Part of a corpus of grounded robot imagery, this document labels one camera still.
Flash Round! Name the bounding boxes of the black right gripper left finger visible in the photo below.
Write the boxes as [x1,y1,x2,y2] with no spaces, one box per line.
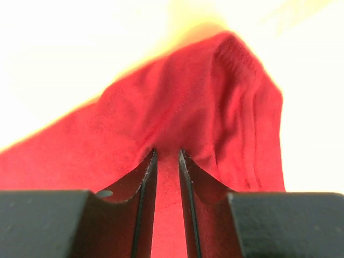
[1,150,157,257]

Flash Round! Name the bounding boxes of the dark red t-shirt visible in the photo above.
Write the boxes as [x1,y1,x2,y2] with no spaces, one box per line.
[1,32,285,257]

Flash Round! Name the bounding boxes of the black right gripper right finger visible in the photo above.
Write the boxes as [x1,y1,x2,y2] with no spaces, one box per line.
[179,151,343,257]

